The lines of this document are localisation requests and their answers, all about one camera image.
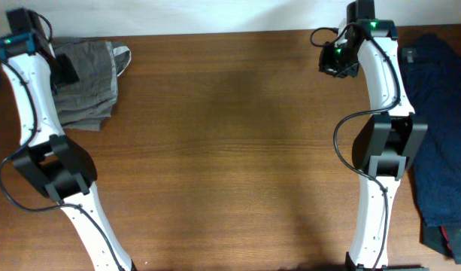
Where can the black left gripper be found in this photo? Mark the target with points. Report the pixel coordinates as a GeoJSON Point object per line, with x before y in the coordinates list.
{"type": "Point", "coordinates": [69, 74]}

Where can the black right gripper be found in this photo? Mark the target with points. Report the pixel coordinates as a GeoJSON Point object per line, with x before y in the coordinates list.
{"type": "Point", "coordinates": [325, 64]}

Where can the grey shorts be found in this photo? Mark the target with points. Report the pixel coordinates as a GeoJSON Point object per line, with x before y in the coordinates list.
{"type": "Point", "coordinates": [85, 104]}

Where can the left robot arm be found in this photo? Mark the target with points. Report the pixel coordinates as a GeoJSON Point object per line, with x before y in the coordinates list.
{"type": "Point", "coordinates": [57, 167]}

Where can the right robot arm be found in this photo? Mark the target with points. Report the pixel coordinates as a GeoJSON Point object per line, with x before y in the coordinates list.
{"type": "Point", "coordinates": [386, 146]}

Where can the dark blue jeans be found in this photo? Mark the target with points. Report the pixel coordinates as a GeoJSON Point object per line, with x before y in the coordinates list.
{"type": "Point", "coordinates": [433, 84]}

